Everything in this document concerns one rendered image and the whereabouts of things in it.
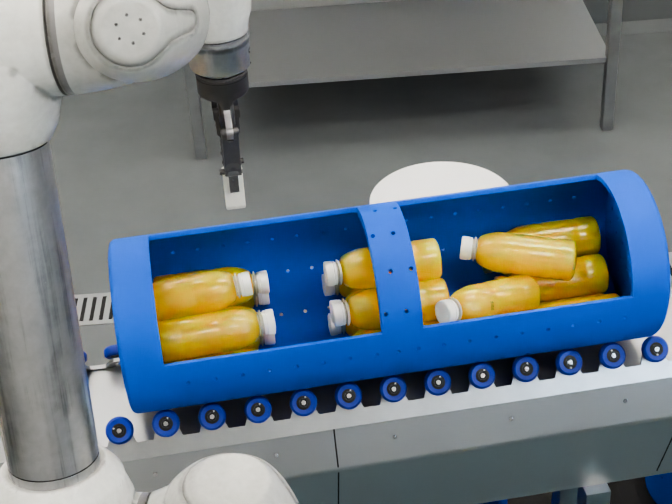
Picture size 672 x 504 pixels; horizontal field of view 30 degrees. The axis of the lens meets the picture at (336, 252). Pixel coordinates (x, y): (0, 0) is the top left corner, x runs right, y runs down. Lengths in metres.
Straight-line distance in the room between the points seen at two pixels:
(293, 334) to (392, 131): 2.61
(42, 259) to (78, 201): 3.24
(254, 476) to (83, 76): 0.48
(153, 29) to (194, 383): 0.93
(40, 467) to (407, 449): 0.89
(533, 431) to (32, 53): 1.26
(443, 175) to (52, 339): 1.30
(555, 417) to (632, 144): 2.60
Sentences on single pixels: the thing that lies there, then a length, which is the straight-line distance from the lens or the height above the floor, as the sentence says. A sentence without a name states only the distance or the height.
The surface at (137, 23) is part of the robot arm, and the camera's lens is 1.14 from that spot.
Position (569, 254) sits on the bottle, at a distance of 2.07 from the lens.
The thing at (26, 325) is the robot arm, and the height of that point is 1.57.
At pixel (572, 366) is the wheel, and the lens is 2.14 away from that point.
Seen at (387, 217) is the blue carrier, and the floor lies 1.23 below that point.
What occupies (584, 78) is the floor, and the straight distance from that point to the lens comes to 5.11.
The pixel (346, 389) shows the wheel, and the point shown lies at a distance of 2.07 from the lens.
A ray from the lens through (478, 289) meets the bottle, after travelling 2.01.
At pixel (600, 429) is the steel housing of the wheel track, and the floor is 0.83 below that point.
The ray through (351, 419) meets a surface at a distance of 2.09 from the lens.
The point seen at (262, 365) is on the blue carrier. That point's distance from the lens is 1.95.
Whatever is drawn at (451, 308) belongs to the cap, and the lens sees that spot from 1.97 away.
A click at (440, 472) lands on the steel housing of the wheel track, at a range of 2.21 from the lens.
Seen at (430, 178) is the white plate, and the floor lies 1.04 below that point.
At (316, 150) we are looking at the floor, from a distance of 4.64.
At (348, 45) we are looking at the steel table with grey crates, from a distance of 4.73.
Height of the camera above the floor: 2.34
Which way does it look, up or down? 35 degrees down
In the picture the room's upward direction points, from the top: 4 degrees counter-clockwise
